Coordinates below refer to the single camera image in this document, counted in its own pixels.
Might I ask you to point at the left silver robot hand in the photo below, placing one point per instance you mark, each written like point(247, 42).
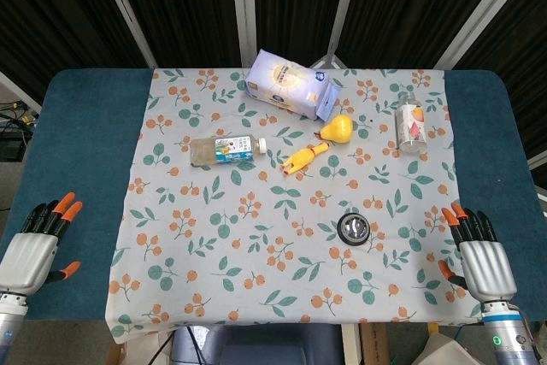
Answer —
point(26, 260)

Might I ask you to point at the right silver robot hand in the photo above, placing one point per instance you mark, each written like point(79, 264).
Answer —
point(487, 266)

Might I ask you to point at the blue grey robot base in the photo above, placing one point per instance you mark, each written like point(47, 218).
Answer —
point(256, 345)

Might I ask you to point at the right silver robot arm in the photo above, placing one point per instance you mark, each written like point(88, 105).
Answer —
point(508, 331)

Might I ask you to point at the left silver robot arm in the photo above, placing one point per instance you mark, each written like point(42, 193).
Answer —
point(9, 326)

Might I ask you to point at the dark blue table mat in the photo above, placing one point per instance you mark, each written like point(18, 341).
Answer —
point(72, 177)

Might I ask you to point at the clear bottle fruit label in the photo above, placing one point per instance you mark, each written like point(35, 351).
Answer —
point(411, 124)

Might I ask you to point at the yellow toy pear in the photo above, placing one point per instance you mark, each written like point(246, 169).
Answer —
point(337, 129)

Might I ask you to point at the floral patterned tablecloth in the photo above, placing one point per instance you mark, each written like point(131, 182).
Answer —
point(282, 219)

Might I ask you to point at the yellow rubber chicken toy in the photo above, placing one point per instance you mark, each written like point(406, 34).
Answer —
point(301, 159)

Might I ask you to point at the clear bottle blue label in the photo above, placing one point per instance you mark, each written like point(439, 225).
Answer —
point(224, 150)

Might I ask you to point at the blue white carton box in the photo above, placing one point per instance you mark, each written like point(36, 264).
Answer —
point(285, 88)

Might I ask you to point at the black folding screen panels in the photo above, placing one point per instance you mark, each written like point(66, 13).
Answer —
point(192, 6)

